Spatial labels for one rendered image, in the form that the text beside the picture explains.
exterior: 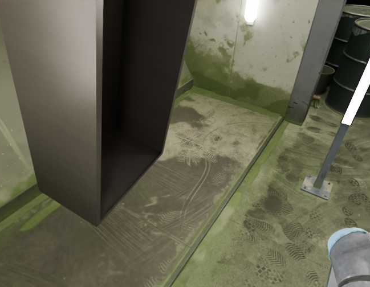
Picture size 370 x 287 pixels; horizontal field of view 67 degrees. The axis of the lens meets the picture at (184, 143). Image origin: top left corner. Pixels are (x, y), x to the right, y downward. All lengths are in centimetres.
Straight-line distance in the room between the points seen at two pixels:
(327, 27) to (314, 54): 24
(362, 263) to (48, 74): 92
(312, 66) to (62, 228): 237
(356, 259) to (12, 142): 195
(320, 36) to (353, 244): 223
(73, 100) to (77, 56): 16
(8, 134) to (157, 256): 122
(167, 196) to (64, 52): 140
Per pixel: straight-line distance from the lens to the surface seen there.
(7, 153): 212
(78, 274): 179
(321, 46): 277
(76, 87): 89
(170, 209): 196
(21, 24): 96
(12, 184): 212
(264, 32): 286
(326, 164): 225
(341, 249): 71
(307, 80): 288
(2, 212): 213
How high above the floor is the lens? 157
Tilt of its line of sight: 38 degrees down
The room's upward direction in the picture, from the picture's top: 2 degrees clockwise
